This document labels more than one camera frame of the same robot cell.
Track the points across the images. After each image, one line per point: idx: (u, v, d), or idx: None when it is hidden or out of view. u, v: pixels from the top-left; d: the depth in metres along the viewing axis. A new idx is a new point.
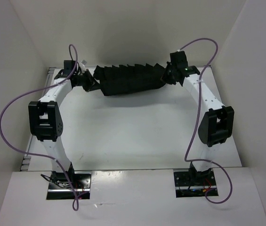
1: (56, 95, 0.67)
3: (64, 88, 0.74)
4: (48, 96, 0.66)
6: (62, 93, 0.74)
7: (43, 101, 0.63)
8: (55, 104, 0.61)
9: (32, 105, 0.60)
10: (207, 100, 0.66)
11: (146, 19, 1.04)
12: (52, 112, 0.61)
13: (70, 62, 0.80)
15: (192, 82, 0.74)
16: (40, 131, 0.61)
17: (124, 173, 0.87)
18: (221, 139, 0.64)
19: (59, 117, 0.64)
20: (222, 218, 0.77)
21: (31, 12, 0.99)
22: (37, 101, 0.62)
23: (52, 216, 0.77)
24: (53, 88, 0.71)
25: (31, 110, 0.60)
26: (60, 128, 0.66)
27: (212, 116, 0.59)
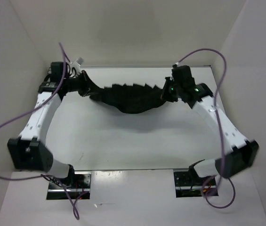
1: (40, 125, 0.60)
3: (51, 107, 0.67)
4: (29, 129, 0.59)
6: (50, 115, 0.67)
7: (23, 137, 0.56)
8: (39, 143, 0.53)
9: (11, 144, 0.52)
10: (229, 135, 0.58)
11: (146, 20, 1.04)
12: (36, 151, 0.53)
13: (58, 66, 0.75)
15: (206, 109, 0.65)
16: (26, 168, 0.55)
17: (124, 173, 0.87)
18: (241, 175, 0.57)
19: (45, 152, 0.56)
20: (222, 218, 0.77)
21: (31, 12, 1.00)
22: (17, 139, 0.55)
23: (52, 216, 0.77)
24: (37, 112, 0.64)
25: (12, 151, 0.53)
26: (49, 163, 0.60)
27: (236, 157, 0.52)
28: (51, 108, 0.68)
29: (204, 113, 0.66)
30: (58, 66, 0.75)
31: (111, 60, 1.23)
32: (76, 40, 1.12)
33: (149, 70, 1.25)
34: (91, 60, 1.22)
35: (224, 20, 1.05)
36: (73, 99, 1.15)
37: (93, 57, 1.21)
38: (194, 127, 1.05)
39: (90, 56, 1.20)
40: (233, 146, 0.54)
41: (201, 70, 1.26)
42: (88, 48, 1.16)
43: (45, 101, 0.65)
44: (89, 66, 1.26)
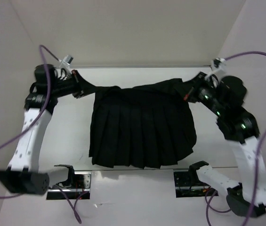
1: (30, 151, 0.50)
3: (43, 122, 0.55)
4: (20, 157, 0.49)
6: (40, 132, 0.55)
7: (15, 166, 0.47)
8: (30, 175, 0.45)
9: (1, 178, 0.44)
10: (259, 189, 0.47)
11: (146, 20, 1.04)
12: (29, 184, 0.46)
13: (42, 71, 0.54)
15: (246, 154, 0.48)
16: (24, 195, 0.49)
17: (124, 173, 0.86)
18: None
19: (39, 181, 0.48)
20: (222, 219, 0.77)
21: (31, 13, 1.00)
22: (5, 173, 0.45)
23: (52, 215, 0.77)
24: (25, 134, 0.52)
25: (4, 182, 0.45)
26: (46, 183, 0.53)
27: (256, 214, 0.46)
28: (41, 127, 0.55)
29: (240, 153, 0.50)
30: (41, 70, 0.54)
31: (111, 60, 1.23)
32: (76, 40, 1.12)
33: (150, 70, 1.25)
34: (92, 60, 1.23)
35: (224, 20, 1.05)
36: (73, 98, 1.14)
37: (93, 57, 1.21)
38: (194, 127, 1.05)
39: (90, 57, 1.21)
40: (260, 203, 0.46)
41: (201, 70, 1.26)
42: (88, 48, 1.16)
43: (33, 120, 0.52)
44: (89, 66, 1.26)
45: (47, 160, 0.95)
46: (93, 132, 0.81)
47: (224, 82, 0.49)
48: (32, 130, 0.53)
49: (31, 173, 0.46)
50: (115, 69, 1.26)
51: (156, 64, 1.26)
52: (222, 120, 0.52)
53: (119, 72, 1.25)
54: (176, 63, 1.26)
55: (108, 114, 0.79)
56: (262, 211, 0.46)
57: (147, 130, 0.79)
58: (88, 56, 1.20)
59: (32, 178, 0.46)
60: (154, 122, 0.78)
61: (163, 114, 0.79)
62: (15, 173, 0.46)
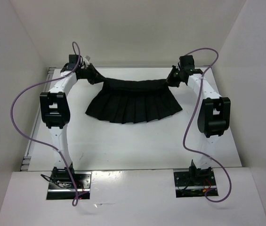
1: (63, 87, 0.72)
3: (72, 79, 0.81)
4: (56, 88, 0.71)
6: (70, 85, 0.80)
7: (52, 92, 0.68)
8: (64, 95, 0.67)
9: (43, 96, 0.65)
10: (206, 92, 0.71)
11: (146, 20, 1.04)
12: (62, 102, 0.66)
13: (74, 57, 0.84)
15: (195, 79, 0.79)
16: (50, 118, 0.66)
17: (124, 173, 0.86)
18: (219, 131, 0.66)
19: (67, 106, 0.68)
20: (222, 219, 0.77)
21: (31, 13, 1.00)
22: (47, 92, 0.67)
23: (52, 216, 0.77)
24: (60, 80, 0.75)
25: (43, 101, 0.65)
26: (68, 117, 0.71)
27: (209, 104, 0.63)
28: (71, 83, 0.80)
29: (193, 84, 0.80)
30: (74, 56, 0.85)
31: (111, 60, 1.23)
32: (76, 40, 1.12)
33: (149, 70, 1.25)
34: (91, 60, 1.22)
35: (224, 20, 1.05)
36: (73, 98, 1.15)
37: (93, 57, 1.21)
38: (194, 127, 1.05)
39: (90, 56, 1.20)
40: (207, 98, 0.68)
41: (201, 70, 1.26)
42: (88, 48, 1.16)
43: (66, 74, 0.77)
44: None
45: (47, 159, 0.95)
46: (91, 109, 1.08)
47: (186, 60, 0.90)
48: (62, 80, 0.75)
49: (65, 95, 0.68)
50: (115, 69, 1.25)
51: (155, 63, 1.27)
52: (189, 74, 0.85)
53: (119, 71, 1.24)
54: (175, 63, 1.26)
55: (109, 96, 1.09)
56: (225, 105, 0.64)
57: (140, 101, 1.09)
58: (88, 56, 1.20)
59: (64, 100, 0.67)
60: (146, 100, 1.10)
61: (153, 96, 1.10)
62: (53, 94, 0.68)
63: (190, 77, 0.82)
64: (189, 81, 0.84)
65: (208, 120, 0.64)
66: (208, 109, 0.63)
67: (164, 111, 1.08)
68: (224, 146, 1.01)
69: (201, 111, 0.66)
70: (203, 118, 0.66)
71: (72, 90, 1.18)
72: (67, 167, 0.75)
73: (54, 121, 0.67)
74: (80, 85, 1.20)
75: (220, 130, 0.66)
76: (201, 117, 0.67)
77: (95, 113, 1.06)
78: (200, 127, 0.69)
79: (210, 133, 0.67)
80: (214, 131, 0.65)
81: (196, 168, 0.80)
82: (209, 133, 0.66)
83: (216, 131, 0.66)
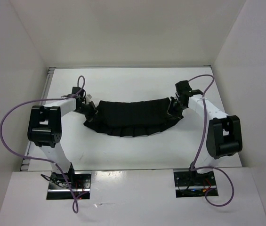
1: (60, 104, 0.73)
3: (70, 102, 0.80)
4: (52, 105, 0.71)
6: (67, 107, 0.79)
7: (46, 107, 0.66)
8: (58, 109, 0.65)
9: (35, 109, 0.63)
10: (212, 111, 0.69)
11: (146, 20, 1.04)
12: (55, 116, 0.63)
13: (77, 89, 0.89)
15: (196, 100, 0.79)
16: (37, 134, 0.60)
17: (124, 173, 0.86)
18: (230, 153, 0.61)
19: (59, 123, 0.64)
20: (222, 218, 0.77)
21: (31, 13, 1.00)
22: (41, 106, 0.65)
23: (51, 216, 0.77)
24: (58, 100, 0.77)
25: (33, 115, 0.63)
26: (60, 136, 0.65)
27: (217, 125, 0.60)
28: (68, 107, 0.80)
29: (195, 105, 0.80)
30: (77, 89, 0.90)
31: (111, 60, 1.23)
32: (76, 40, 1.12)
33: (149, 70, 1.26)
34: (92, 60, 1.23)
35: (224, 20, 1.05)
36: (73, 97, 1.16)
37: (93, 57, 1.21)
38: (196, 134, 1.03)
39: (90, 57, 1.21)
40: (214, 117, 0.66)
41: (201, 70, 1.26)
42: (88, 48, 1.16)
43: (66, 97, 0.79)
44: (90, 66, 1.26)
45: None
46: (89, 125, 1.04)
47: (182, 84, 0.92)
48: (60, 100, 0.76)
49: (59, 109, 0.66)
50: (115, 69, 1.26)
51: (155, 64, 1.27)
52: (188, 96, 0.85)
53: (119, 72, 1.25)
54: (175, 63, 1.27)
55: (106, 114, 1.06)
56: (235, 125, 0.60)
57: (139, 129, 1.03)
58: (88, 56, 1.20)
59: (58, 115, 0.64)
60: (148, 129, 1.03)
61: (156, 127, 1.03)
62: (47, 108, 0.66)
63: (191, 98, 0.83)
64: (190, 103, 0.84)
65: (218, 142, 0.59)
66: (217, 132, 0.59)
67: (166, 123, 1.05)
68: None
69: (210, 134, 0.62)
70: (212, 141, 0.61)
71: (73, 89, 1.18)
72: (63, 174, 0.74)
73: (42, 140, 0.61)
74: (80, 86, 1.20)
75: (231, 153, 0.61)
76: (210, 141, 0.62)
77: (93, 126, 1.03)
78: (209, 150, 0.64)
79: (221, 156, 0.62)
80: (226, 154, 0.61)
81: (197, 173, 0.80)
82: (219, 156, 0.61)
83: (228, 153, 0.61)
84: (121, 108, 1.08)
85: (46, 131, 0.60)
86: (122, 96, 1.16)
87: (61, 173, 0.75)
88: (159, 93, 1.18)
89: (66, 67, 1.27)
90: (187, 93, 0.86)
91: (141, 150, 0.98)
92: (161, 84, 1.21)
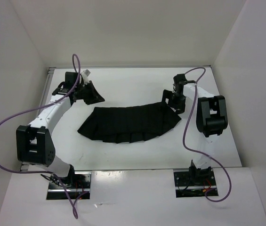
1: (49, 118, 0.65)
3: (63, 106, 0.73)
4: (40, 120, 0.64)
6: (60, 112, 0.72)
7: (33, 126, 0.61)
8: (45, 132, 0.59)
9: (20, 131, 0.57)
10: (201, 94, 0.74)
11: (146, 20, 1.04)
12: (42, 139, 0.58)
13: (72, 76, 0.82)
15: (189, 86, 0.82)
16: (28, 158, 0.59)
17: (124, 173, 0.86)
18: (219, 130, 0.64)
19: (48, 144, 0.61)
20: (222, 218, 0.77)
21: (31, 13, 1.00)
22: (27, 126, 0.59)
23: (51, 216, 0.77)
24: (48, 108, 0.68)
25: (20, 137, 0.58)
26: (52, 154, 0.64)
27: (204, 101, 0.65)
28: (61, 110, 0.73)
29: (189, 92, 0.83)
30: (72, 74, 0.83)
31: (111, 60, 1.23)
32: (76, 40, 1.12)
33: (149, 71, 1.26)
34: (91, 60, 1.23)
35: (224, 20, 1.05)
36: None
37: (93, 57, 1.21)
38: (197, 135, 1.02)
39: (90, 57, 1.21)
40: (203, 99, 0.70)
41: (201, 70, 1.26)
42: (88, 48, 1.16)
43: (57, 100, 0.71)
44: (89, 66, 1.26)
45: None
46: (86, 125, 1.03)
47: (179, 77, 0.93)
48: (50, 109, 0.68)
49: (47, 131, 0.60)
50: (115, 69, 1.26)
51: (155, 64, 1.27)
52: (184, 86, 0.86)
53: (119, 72, 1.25)
54: (175, 63, 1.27)
55: (99, 121, 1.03)
56: (221, 103, 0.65)
57: (135, 135, 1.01)
58: (88, 56, 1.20)
59: (46, 137, 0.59)
60: (144, 138, 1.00)
61: (152, 134, 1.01)
62: (35, 129, 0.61)
63: (185, 86, 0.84)
64: (184, 91, 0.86)
65: (205, 117, 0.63)
66: (205, 105, 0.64)
67: (165, 125, 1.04)
68: (224, 146, 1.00)
69: (197, 111, 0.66)
70: (200, 117, 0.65)
71: None
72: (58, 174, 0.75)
73: (34, 162, 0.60)
74: None
75: (218, 130, 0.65)
76: (198, 118, 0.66)
77: (87, 133, 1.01)
78: (198, 129, 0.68)
79: (209, 133, 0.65)
80: (213, 130, 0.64)
81: (197, 168, 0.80)
82: (207, 132, 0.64)
83: (216, 129, 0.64)
84: (113, 114, 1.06)
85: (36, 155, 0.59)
86: (122, 96, 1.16)
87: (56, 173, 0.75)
88: (159, 93, 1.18)
89: (65, 67, 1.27)
90: (181, 82, 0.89)
91: (140, 154, 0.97)
92: (161, 84, 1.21)
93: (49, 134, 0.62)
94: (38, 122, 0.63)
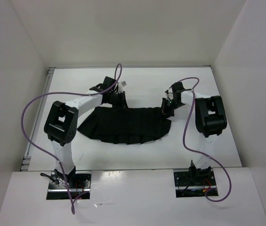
1: (81, 104, 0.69)
3: (93, 100, 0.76)
4: (74, 102, 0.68)
6: (89, 105, 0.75)
7: (67, 105, 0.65)
8: (75, 113, 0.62)
9: (55, 105, 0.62)
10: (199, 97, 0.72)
11: (146, 20, 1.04)
12: (69, 118, 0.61)
13: (110, 80, 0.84)
15: (186, 92, 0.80)
16: (52, 131, 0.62)
17: (124, 173, 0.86)
18: (218, 129, 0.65)
19: (73, 125, 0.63)
20: (221, 218, 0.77)
21: (30, 13, 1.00)
22: (62, 102, 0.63)
23: (52, 216, 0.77)
24: (83, 96, 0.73)
25: (52, 110, 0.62)
26: (72, 136, 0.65)
27: (201, 102, 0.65)
28: (91, 104, 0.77)
29: (186, 98, 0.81)
30: (110, 80, 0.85)
31: (111, 60, 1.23)
32: (76, 40, 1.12)
33: (149, 70, 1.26)
34: (92, 60, 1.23)
35: (224, 20, 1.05)
36: (63, 100, 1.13)
37: (93, 57, 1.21)
38: (196, 136, 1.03)
39: (91, 57, 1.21)
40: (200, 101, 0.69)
41: (200, 70, 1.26)
42: (88, 48, 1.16)
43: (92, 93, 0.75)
44: (90, 66, 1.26)
45: (50, 160, 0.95)
46: (84, 125, 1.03)
47: (177, 84, 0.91)
48: (84, 98, 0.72)
49: (77, 113, 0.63)
50: (115, 69, 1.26)
51: (155, 64, 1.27)
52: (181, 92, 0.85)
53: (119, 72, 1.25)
54: (175, 62, 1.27)
55: (97, 121, 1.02)
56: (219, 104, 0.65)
57: (133, 136, 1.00)
58: (88, 56, 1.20)
59: (74, 117, 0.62)
60: (141, 138, 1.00)
61: (149, 135, 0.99)
62: (66, 108, 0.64)
63: (182, 93, 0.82)
64: (182, 98, 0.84)
65: (204, 118, 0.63)
66: (202, 106, 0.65)
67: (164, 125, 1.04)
68: (224, 146, 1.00)
69: (196, 112, 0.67)
70: (199, 118, 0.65)
71: (80, 79, 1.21)
72: (64, 173, 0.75)
73: (55, 135, 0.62)
74: (80, 85, 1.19)
75: (218, 129, 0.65)
76: (197, 119, 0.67)
77: (86, 132, 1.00)
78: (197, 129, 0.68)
79: (209, 133, 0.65)
80: (213, 130, 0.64)
81: (196, 168, 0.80)
82: (206, 133, 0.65)
83: (215, 129, 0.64)
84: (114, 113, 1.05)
85: (59, 130, 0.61)
86: None
87: (63, 172, 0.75)
88: (160, 93, 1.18)
89: (66, 67, 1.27)
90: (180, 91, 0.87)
91: (139, 155, 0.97)
92: (161, 84, 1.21)
93: (76, 117, 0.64)
94: (71, 104, 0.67)
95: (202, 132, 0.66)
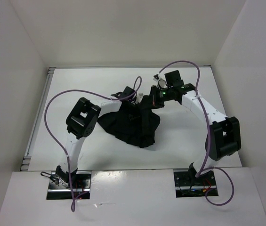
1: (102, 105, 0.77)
3: (113, 105, 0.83)
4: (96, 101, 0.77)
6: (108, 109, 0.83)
7: (91, 102, 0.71)
8: (98, 110, 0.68)
9: (81, 100, 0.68)
10: (210, 113, 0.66)
11: (146, 20, 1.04)
12: (91, 114, 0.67)
13: (130, 90, 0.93)
15: (190, 98, 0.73)
16: (72, 123, 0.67)
17: (124, 173, 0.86)
18: (231, 153, 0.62)
19: (92, 122, 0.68)
20: (221, 218, 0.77)
21: (30, 13, 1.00)
22: (86, 100, 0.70)
23: (51, 216, 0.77)
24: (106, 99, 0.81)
25: (78, 104, 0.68)
26: (88, 132, 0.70)
27: (218, 132, 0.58)
28: (110, 108, 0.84)
29: (189, 103, 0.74)
30: (130, 91, 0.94)
31: (111, 60, 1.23)
32: (76, 40, 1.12)
33: (149, 70, 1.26)
34: (91, 60, 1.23)
35: (224, 20, 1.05)
36: (62, 100, 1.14)
37: (93, 57, 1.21)
38: (194, 134, 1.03)
39: (91, 57, 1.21)
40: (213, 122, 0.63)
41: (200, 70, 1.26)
42: (88, 48, 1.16)
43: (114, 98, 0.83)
44: (90, 66, 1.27)
45: (50, 160, 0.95)
46: (101, 119, 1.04)
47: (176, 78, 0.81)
48: (105, 100, 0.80)
49: (100, 111, 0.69)
50: (115, 69, 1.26)
51: (155, 64, 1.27)
52: (181, 92, 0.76)
53: (119, 72, 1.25)
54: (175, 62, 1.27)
55: (115, 116, 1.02)
56: (235, 126, 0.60)
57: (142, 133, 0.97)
58: (88, 55, 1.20)
59: (95, 115, 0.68)
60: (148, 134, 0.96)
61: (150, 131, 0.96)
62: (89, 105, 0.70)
63: (185, 96, 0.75)
64: (183, 101, 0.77)
65: (220, 147, 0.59)
66: (219, 135, 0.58)
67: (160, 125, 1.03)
68: None
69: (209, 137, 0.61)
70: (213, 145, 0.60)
71: (79, 79, 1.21)
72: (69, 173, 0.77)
73: (74, 128, 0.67)
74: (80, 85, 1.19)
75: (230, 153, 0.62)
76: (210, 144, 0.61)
77: (103, 124, 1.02)
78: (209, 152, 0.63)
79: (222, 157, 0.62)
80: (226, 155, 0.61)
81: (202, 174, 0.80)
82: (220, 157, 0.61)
83: (229, 153, 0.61)
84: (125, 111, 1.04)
85: (79, 124, 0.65)
86: None
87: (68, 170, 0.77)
88: None
89: (66, 67, 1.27)
90: (179, 89, 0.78)
91: (139, 155, 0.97)
92: None
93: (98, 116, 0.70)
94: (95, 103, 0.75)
95: (215, 157, 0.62)
